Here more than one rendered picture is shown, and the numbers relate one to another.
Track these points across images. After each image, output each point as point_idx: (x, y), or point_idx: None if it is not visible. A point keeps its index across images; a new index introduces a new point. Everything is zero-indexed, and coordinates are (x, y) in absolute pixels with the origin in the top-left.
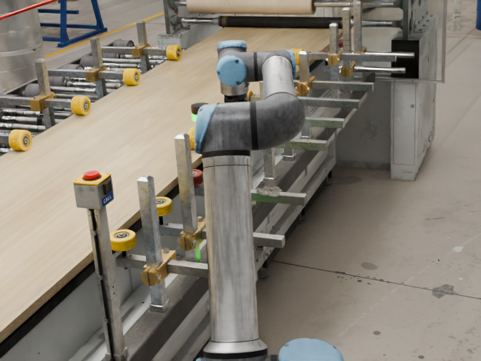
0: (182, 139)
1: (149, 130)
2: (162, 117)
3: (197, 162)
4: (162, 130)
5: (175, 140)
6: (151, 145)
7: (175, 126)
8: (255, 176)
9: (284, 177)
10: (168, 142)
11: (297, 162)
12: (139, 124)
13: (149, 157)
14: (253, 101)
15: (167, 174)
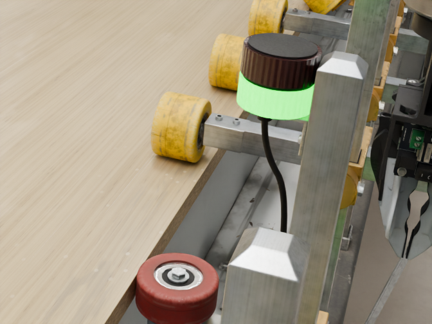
0: (287, 281)
1: (29, 69)
2: (63, 37)
3: (183, 212)
4: (67, 74)
5: (231, 275)
6: (35, 126)
7: (101, 67)
8: (267, 198)
9: (363, 231)
10: (85, 119)
11: (373, 181)
12: (3, 48)
13: (29, 177)
14: (292, 25)
15: (93, 268)
